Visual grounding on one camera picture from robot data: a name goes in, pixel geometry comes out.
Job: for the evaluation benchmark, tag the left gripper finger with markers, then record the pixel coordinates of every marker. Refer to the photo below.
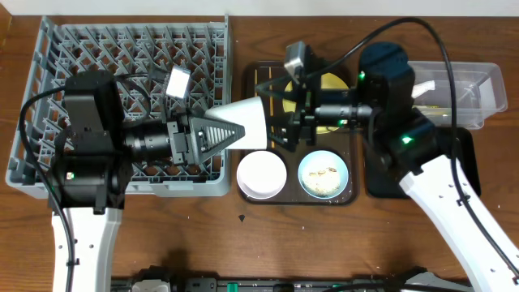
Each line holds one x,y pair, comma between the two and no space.
194,109
210,136

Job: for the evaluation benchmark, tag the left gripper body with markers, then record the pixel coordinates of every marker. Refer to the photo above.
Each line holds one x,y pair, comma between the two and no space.
176,141

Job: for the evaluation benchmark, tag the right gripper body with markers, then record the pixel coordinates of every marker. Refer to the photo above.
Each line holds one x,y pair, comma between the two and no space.
306,118

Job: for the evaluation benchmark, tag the white paper cup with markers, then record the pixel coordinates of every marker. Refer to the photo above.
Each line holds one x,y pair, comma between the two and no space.
248,113

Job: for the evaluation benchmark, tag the light blue bowl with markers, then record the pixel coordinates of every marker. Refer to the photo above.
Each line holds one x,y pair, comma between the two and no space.
323,174

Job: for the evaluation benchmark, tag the green snack wrapper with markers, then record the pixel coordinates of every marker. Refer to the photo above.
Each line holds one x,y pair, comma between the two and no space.
432,110

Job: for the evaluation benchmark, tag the white napkin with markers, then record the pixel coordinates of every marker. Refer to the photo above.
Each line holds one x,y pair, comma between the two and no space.
422,88

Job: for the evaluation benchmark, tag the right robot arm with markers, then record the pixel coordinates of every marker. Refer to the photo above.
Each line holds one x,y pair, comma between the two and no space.
405,144

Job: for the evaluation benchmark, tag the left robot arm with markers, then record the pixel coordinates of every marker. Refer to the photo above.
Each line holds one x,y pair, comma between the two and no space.
93,165

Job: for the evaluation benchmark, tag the grey dishwasher rack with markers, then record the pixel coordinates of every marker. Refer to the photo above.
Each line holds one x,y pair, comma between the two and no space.
62,51

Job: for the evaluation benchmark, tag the black waste tray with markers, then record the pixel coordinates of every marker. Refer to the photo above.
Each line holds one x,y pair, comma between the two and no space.
380,186

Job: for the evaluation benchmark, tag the dark brown serving tray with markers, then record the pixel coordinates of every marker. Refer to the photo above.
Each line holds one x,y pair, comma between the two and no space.
340,142

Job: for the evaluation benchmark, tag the yellow plate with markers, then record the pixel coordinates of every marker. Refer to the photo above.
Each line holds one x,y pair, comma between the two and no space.
328,81

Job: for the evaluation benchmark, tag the pink bowl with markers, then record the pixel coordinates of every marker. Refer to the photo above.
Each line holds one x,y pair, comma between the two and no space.
261,175

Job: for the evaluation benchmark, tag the clear plastic bin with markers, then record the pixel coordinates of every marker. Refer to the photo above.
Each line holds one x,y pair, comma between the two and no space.
479,88

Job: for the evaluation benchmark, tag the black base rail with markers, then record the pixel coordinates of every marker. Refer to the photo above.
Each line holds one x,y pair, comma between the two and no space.
205,284

